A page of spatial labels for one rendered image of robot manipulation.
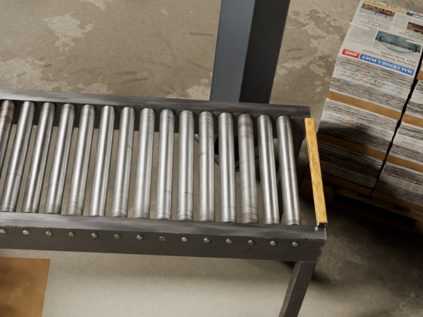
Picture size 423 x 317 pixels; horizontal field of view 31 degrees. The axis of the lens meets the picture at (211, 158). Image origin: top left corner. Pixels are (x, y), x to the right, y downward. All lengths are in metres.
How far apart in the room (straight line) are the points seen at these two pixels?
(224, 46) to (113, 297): 1.08
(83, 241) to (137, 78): 1.65
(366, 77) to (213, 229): 0.92
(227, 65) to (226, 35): 0.14
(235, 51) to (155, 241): 1.05
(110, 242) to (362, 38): 1.23
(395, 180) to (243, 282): 0.74
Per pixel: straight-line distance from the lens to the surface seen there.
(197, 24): 4.11
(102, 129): 2.45
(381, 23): 2.96
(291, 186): 2.35
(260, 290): 3.06
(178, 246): 2.25
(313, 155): 2.42
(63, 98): 2.55
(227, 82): 3.14
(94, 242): 2.25
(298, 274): 2.40
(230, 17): 2.95
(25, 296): 3.03
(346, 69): 2.82
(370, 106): 2.91
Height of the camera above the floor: 2.60
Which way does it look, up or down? 49 degrees down
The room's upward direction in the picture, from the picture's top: 8 degrees clockwise
